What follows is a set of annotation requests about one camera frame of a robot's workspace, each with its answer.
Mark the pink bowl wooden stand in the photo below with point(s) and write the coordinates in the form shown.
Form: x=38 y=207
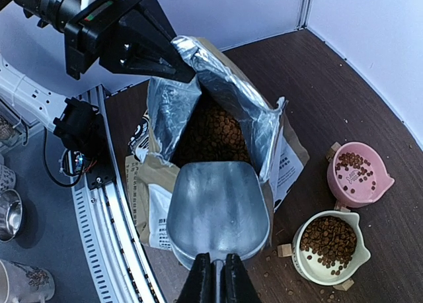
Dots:
x=329 y=156

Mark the brown kibble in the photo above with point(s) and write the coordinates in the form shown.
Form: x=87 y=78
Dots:
x=212 y=134

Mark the front aluminium rail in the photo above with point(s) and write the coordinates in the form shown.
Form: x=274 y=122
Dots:
x=116 y=259

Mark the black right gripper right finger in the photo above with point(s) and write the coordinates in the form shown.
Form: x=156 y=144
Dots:
x=238 y=286

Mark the metal food scoop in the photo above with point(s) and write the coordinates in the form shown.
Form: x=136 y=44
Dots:
x=217 y=208

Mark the cream pet bowl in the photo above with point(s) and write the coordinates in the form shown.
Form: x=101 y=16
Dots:
x=329 y=248

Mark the dog food bag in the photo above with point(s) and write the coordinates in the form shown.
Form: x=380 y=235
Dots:
x=274 y=149

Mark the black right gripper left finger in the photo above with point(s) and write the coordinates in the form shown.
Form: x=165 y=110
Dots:
x=198 y=285

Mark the steel cup on floor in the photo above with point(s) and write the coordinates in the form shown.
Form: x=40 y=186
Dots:
x=12 y=213

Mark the patterned ceramic mug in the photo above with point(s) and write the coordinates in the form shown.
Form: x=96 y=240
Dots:
x=25 y=283

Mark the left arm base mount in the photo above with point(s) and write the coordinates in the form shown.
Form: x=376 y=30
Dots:
x=98 y=170

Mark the right aluminium frame post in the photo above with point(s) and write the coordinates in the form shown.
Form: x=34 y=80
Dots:
x=303 y=13

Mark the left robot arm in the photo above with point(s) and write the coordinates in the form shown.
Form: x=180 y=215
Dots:
x=46 y=45

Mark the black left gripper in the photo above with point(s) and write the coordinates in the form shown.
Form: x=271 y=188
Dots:
x=145 y=48

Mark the pink pet bowl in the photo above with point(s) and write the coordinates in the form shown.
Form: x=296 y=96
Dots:
x=357 y=175

